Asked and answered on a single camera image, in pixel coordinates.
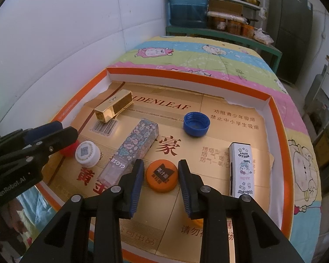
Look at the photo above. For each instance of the blue bottle cap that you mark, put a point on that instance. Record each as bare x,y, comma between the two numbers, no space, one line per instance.
196,124

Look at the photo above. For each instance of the dark grey refrigerator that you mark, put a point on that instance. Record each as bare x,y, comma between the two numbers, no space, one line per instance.
289,27

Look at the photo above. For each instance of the white bottle cap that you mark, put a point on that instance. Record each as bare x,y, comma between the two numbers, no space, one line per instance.
87,153

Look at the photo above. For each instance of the shiny gold box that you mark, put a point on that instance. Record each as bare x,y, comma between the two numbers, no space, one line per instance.
113,105

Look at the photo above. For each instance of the white plastic bag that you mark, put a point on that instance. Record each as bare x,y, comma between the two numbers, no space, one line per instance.
263,37

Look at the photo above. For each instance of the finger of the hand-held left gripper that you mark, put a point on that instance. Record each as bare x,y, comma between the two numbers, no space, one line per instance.
43,131
63,137

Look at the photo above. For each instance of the blue water jug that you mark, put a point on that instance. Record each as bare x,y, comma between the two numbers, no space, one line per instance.
187,2

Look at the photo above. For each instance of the brown cardboard carton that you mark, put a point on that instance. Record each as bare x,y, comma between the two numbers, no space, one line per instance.
224,5

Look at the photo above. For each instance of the potted green plant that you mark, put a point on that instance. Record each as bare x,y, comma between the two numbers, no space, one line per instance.
326,145

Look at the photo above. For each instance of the brass bowl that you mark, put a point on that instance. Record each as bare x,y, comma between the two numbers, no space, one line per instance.
249,0

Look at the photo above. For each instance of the orange cap with black label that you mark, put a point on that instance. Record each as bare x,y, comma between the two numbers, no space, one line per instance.
162,176

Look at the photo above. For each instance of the printed cartoon blanket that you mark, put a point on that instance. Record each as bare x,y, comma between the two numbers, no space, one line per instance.
222,60

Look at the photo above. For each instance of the clear floral cosmetic box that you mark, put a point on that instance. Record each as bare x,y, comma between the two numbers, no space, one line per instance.
134,145

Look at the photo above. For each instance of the red bottle cap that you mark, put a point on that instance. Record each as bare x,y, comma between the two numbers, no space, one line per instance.
68,150

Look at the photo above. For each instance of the orange-filled glass jar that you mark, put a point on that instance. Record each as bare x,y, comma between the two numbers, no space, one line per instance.
248,30

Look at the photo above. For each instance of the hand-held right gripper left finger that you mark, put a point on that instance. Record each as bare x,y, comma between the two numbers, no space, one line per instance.
134,191

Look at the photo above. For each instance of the white cartoon tin case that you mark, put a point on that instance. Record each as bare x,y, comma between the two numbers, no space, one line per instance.
242,167

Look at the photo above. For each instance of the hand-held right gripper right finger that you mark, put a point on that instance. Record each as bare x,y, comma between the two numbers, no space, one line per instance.
184,191

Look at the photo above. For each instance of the orange-rimmed shallow cardboard box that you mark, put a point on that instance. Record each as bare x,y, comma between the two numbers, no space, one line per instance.
279,148

